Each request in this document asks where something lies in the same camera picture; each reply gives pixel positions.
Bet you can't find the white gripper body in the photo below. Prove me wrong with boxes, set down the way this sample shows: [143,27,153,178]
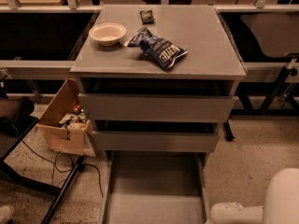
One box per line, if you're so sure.
[208,202,263,224]

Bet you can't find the grey bottom drawer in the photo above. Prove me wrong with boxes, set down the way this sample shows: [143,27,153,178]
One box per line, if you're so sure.
[99,151,209,224]

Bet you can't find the grey drawer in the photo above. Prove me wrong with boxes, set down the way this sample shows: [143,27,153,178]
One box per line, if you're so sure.
[93,132,219,152]
[99,151,209,224]
[78,93,233,123]

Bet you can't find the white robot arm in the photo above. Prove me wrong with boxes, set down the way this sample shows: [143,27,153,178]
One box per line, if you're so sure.
[205,168,299,224]

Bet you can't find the grey drawer cabinet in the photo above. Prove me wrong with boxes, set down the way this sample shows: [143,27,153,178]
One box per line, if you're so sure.
[69,4,248,173]

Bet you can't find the grey middle drawer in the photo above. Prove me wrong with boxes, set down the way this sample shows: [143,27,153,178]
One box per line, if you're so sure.
[93,132,219,152]

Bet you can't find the grey top drawer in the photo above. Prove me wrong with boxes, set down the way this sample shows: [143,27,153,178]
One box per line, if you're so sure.
[78,93,233,123]

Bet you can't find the black table leg right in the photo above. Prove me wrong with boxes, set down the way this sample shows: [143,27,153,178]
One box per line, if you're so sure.
[223,121,235,142]

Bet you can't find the blue chip bag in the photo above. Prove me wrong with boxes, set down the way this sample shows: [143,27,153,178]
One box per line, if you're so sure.
[125,27,188,70]

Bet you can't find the cardboard box with trash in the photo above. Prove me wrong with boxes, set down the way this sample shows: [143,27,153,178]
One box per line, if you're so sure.
[37,79,96,157]

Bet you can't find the small black snack packet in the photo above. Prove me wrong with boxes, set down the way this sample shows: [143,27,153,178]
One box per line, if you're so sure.
[140,10,155,24]

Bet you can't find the white bowl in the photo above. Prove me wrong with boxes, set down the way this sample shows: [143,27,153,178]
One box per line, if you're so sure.
[89,22,127,47]

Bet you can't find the black cable on floor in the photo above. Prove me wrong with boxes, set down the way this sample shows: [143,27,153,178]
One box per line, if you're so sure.
[18,138,106,203]

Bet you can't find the black desk frame leg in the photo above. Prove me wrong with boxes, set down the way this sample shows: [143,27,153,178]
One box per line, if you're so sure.
[0,156,84,224]

